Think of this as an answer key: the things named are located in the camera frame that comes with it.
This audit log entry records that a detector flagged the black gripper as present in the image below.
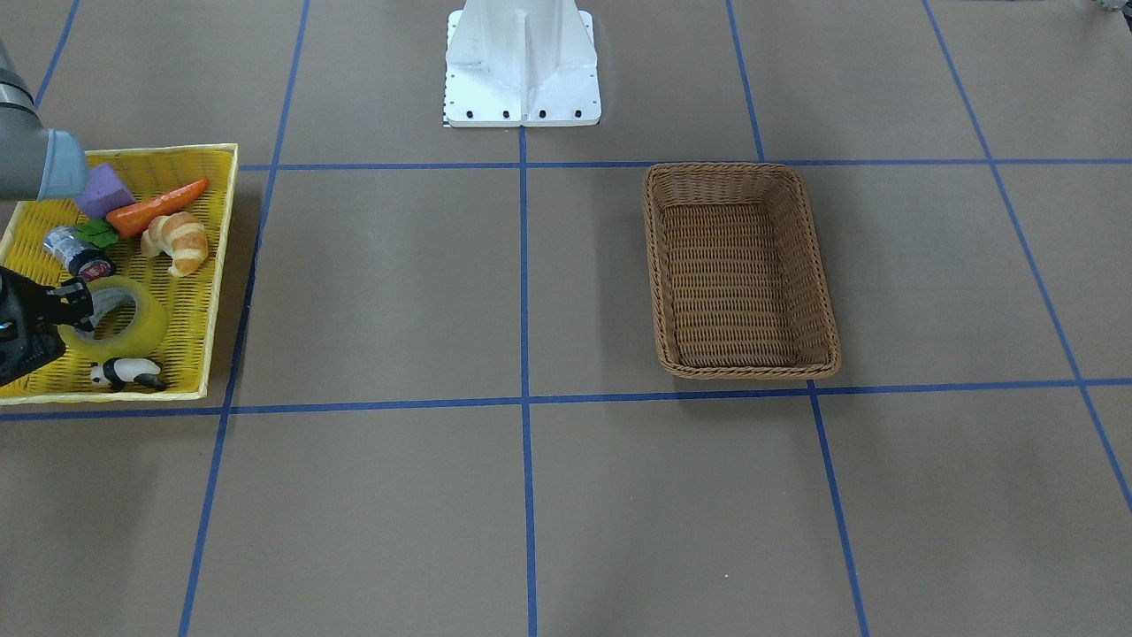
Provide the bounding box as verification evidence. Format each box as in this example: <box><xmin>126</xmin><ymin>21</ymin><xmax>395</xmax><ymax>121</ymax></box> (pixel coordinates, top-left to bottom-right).
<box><xmin>1</xmin><ymin>267</ymin><xmax>96</xmax><ymax>386</ymax></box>

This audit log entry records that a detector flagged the yellow tape roll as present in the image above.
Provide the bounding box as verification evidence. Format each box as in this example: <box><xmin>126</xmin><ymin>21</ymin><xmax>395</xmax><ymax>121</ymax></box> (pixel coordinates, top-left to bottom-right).
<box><xmin>59</xmin><ymin>275</ymin><xmax>168</xmax><ymax>363</ymax></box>

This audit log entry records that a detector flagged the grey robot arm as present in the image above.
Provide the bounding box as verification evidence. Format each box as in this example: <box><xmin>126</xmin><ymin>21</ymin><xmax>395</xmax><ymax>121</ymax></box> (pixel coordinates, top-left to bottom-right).
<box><xmin>1</xmin><ymin>48</ymin><xmax>93</xmax><ymax>386</ymax></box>

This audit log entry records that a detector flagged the yellow woven basket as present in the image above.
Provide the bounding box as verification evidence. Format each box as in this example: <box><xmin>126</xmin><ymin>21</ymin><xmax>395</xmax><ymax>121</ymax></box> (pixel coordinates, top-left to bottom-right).
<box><xmin>3</xmin><ymin>143</ymin><xmax>240</xmax><ymax>407</ymax></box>

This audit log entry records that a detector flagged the brown wicker basket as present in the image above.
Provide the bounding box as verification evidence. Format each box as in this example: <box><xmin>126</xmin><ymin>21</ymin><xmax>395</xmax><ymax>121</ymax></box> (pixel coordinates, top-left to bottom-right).
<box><xmin>642</xmin><ymin>162</ymin><xmax>844</xmax><ymax>380</ymax></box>

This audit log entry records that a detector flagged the small silver can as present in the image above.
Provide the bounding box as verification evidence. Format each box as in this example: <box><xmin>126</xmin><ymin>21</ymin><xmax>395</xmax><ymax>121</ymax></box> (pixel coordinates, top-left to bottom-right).
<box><xmin>43</xmin><ymin>226</ymin><xmax>118</xmax><ymax>283</ymax></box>

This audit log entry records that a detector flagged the panda figurine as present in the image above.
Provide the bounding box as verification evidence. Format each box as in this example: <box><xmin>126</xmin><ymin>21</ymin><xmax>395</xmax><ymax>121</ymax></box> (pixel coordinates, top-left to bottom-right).
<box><xmin>88</xmin><ymin>358</ymin><xmax>168</xmax><ymax>391</ymax></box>

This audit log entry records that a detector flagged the toy carrot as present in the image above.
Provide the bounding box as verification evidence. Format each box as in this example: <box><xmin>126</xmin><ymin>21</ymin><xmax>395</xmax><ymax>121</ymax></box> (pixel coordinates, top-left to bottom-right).
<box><xmin>72</xmin><ymin>179</ymin><xmax>211</xmax><ymax>249</ymax></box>

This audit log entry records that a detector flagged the purple foam block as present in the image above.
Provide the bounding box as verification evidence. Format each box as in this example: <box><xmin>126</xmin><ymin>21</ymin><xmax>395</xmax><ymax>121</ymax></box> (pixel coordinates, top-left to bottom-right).
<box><xmin>72</xmin><ymin>163</ymin><xmax>137</xmax><ymax>219</ymax></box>

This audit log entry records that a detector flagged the toy croissant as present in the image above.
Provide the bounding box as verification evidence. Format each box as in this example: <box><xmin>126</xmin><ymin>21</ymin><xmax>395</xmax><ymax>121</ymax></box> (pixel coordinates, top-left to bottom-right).
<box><xmin>139</xmin><ymin>212</ymin><xmax>211</xmax><ymax>279</ymax></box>

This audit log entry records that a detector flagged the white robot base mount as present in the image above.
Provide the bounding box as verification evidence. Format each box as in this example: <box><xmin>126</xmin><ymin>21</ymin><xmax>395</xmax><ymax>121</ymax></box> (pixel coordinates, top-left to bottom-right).
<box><xmin>441</xmin><ymin>1</ymin><xmax>602</xmax><ymax>128</ymax></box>

